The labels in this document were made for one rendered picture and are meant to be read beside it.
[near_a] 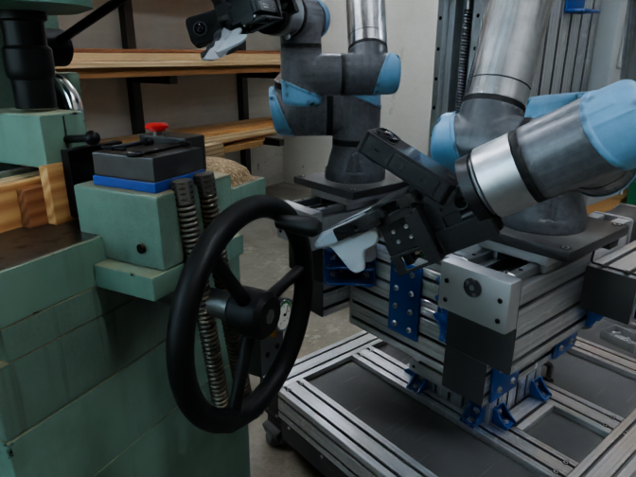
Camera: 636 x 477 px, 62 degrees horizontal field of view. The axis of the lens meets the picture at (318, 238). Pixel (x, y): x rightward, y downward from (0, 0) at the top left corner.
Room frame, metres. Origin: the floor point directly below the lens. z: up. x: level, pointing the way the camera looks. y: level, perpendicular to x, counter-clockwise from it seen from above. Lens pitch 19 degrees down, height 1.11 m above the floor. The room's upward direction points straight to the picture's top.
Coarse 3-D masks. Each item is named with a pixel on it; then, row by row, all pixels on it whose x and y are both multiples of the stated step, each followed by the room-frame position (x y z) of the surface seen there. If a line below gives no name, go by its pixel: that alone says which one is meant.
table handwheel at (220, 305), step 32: (224, 224) 0.52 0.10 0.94; (192, 256) 0.49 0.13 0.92; (192, 288) 0.47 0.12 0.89; (256, 288) 0.59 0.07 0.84; (192, 320) 0.46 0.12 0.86; (256, 320) 0.55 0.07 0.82; (192, 352) 0.46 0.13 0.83; (288, 352) 0.64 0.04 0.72; (192, 384) 0.45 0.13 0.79; (192, 416) 0.46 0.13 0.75; (224, 416) 0.50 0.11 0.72; (256, 416) 0.56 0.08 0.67
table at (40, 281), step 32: (256, 192) 0.91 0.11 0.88; (64, 224) 0.65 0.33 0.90; (0, 256) 0.53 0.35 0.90; (32, 256) 0.53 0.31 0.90; (64, 256) 0.56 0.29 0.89; (96, 256) 0.59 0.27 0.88; (0, 288) 0.49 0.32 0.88; (32, 288) 0.52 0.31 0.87; (64, 288) 0.55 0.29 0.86; (128, 288) 0.56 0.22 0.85; (160, 288) 0.55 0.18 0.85; (0, 320) 0.48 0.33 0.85
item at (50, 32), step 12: (120, 0) 0.84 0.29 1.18; (96, 12) 0.86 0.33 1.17; (108, 12) 0.85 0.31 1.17; (84, 24) 0.87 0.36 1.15; (48, 36) 0.90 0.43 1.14; (60, 36) 0.90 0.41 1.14; (72, 36) 0.89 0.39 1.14; (60, 48) 0.90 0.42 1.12; (72, 48) 0.93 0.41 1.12; (60, 60) 0.91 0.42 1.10
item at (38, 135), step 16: (0, 112) 0.72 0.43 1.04; (16, 112) 0.72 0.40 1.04; (32, 112) 0.72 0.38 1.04; (48, 112) 0.72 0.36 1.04; (64, 112) 0.72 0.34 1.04; (80, 112) 0.74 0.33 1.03; (0, 128) 0.72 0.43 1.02; (16, 128) 0.70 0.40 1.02; (32, 128) 0.69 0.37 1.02; (48, 128) 0.69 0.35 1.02; (64, 128) 0.71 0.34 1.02; (80, 128) 0.73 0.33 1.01; (0, 144) 0.72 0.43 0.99; (16, 144) 0.70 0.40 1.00; (32, 144) 0.69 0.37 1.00; (48, 144) 0.69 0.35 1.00; (64, 144) 0.71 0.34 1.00; (80, 144) 0.73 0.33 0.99; (0, 160) 0.72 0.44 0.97; (16, 160) 0.71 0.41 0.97; (32, 160) 0.69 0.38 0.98; (48, 160) 0.68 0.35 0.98
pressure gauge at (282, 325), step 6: (282, 300) 0.86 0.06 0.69; (288, 300) 0.87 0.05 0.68; (282, 306) 0.86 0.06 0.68; (282, 312) 0.86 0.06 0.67; (288, 312) 0.87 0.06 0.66; (282, 318) 0.86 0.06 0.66; (288, 318) 0.87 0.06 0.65; (282, 324) 0.86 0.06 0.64; (282, 330) 0.85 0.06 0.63; (270, 336) 0.87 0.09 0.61
